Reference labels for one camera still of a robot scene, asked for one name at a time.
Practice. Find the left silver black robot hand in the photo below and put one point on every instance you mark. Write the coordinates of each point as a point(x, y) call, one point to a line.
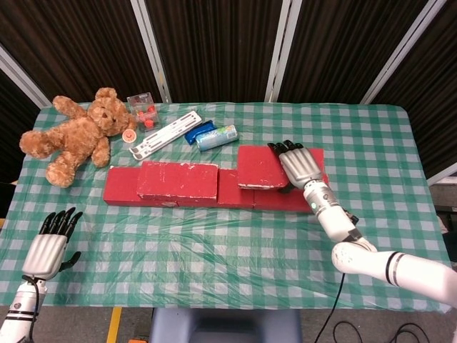
point(44, 253)

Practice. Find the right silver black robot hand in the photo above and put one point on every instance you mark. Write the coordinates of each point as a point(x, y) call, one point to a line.
point(300, 166)

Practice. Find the red brick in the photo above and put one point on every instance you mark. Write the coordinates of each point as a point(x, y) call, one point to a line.
point(228, 189)
point(271, 201)
point(121, 186)
point(258, 166)
point(178, 178)

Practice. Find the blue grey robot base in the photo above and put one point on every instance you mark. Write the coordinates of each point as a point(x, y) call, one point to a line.
point(225, 327)

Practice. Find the green white checked tablecloth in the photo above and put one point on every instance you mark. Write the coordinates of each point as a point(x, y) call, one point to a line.
point(357, 121)

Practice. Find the light blue cylindrical pack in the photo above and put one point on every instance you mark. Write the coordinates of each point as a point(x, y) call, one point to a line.
point(218, 137)

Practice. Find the blue snack packet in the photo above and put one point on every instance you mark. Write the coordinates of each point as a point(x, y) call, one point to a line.
point(196, 133)

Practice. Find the brown teddy bear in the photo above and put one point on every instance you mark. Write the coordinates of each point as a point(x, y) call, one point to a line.
point(76, 137)

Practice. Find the orange floor object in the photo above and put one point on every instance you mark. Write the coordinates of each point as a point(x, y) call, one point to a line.
point(139, 340)

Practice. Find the white slotted plastic stand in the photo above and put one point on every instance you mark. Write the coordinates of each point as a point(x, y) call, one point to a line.
point(166, 134)

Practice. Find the round orange white disc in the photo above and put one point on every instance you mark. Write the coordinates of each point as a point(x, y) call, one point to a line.
point(129, 136)

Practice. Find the clear box with red caps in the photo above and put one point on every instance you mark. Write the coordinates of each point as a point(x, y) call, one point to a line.
point(143, 107)

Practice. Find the white partition frame post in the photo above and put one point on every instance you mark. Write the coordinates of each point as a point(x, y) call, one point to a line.
point(150, 50)
point(283, 50)
point(444, 175)
point(400, 53)
point(21, 76)

